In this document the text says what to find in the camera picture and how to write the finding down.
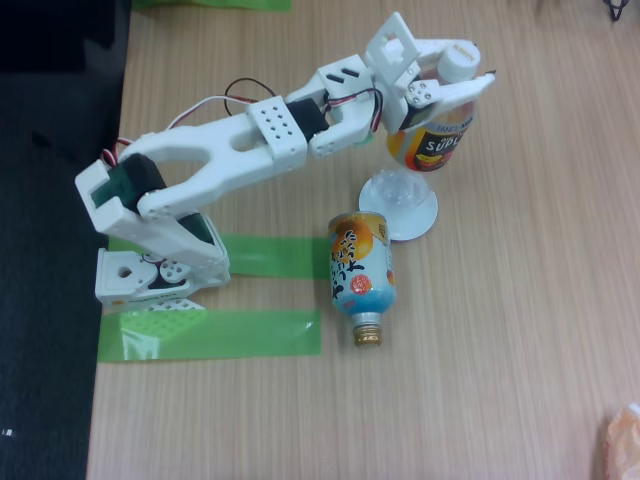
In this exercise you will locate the clear plastic bottle orange label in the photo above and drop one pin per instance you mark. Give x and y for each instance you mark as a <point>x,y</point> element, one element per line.
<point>430,145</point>

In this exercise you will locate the orange blue aluminium bottle can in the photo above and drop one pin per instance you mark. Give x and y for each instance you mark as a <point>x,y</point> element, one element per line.
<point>360,260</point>

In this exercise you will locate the small white round plate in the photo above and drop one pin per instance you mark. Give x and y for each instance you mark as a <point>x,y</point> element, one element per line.
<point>425,220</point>

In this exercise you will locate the green plastic sheet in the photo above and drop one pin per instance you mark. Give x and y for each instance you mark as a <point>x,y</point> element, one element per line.
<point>225,4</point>

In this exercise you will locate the long green tape strip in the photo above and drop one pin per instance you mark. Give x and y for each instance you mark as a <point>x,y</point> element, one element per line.
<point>250,332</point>

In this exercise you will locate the orange plastic bag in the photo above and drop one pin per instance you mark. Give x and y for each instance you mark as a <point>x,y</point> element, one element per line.
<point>625,440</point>

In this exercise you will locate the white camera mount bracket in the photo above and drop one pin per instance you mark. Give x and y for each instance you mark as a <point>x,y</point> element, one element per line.
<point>376,55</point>

